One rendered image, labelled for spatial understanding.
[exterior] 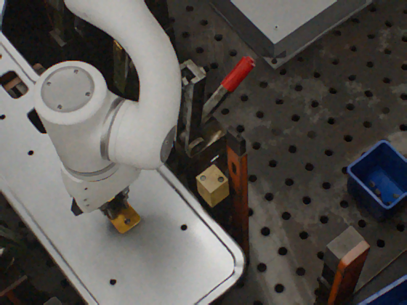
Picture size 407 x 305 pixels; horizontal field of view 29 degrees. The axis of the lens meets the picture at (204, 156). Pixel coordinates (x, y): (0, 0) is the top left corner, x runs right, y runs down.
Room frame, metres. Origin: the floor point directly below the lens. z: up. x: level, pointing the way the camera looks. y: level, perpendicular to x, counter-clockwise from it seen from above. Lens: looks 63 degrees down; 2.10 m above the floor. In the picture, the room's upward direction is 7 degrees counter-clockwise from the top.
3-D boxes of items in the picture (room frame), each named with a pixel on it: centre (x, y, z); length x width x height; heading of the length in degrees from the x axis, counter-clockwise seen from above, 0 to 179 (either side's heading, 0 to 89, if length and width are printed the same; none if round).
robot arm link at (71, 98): (0.48, 0.14, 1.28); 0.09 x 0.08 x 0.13; 66
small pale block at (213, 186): (0.49, -0.01, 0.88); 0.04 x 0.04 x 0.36; 33
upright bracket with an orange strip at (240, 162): (0.48, -0.04, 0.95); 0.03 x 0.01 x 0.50; 33
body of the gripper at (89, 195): (0.49, 0.14, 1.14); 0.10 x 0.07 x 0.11; 123
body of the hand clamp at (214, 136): (0.57, 0.00, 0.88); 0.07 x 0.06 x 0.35; 123
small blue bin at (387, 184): (0.58, -0.32, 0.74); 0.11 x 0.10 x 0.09; 33
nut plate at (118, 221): (0.49, 0.14, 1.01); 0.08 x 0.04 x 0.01; 33
